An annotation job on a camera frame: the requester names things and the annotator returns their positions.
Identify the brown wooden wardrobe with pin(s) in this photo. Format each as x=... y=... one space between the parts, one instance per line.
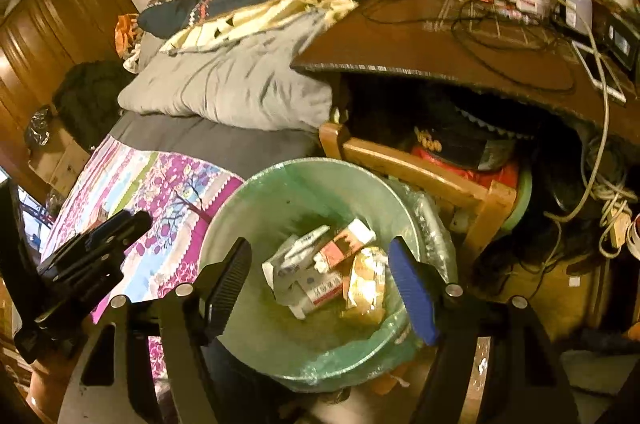
x=50 y=34

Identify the shiny black bag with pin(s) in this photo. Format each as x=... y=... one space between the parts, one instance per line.
x=37 y=129

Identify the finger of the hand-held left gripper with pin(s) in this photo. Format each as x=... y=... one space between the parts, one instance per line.
x=115 y=231

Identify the green trash bin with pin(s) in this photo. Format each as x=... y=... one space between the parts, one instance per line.
x=310 y=344

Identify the black electronic device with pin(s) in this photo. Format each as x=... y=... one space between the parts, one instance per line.
x=620 y=37

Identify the cream patterned blanket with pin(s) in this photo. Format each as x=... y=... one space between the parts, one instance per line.
x=260 y=17

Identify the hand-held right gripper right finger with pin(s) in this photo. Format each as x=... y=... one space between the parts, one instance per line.
x=415 y=299

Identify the white power strip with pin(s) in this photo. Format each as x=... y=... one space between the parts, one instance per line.
x=617 y=224

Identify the floral striped bedsheet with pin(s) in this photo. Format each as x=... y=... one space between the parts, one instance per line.
x=165 y=184

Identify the red bag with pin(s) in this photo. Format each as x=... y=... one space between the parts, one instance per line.
x=492 y=176

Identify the gold foil wrapper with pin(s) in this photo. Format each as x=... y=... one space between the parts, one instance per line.
x=367 y=284

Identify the black clothes pile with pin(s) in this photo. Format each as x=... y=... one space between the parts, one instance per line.
x=90 y=99

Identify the light wooden chair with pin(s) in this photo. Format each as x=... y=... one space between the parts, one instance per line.
x=430 y=181

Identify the dark wooden desk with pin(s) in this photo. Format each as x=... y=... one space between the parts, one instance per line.
x=410 y=34

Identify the orange bag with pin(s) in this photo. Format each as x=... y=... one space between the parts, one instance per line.
x=125 y=37

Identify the white tablet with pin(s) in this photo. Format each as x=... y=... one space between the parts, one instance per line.
x=597 y=72

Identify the dark grey bed sheet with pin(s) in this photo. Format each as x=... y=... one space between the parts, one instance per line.
x=215 y=142

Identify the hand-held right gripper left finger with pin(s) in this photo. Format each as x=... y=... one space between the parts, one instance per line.
x=230 y=284

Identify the torn red white carton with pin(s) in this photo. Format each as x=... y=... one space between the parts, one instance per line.
x=345 y=245

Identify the grey quilt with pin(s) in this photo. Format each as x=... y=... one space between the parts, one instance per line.
x=225 y=89

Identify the black embroidered cap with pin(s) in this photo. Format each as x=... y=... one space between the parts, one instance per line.
x=450 y=144

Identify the white grey carton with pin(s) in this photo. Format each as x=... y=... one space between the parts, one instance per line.
x=297 y=246

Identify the long white carton red end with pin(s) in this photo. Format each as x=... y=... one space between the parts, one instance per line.
x=312 y=291

